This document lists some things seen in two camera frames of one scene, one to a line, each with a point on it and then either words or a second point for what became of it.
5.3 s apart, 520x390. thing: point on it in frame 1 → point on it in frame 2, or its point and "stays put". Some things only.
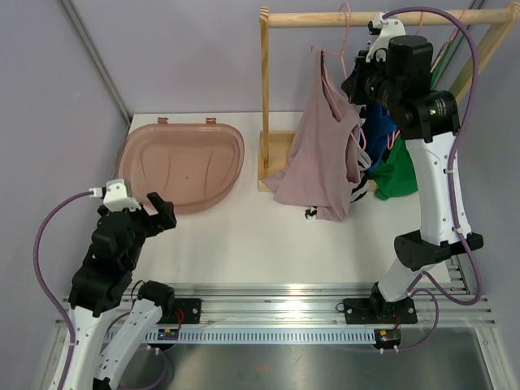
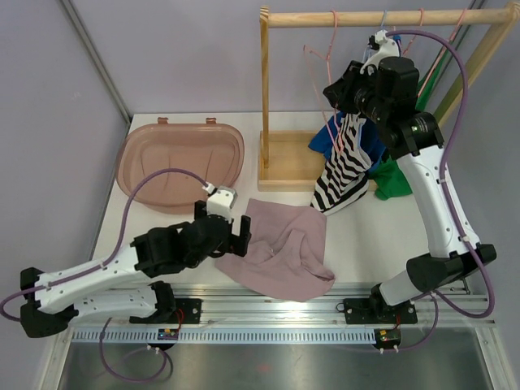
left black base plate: (182, 311) stays put
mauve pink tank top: (315, 174) → (286, 253)
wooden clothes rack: (275, 146) stays put
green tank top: (395, 174) stays put
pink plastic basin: (193, 166) stays put
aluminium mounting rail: (450, 305) stays put
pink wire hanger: (340, 54) → (340, 148)
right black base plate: (379, 311) stays put
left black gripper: (165, 218) → (235, 244)
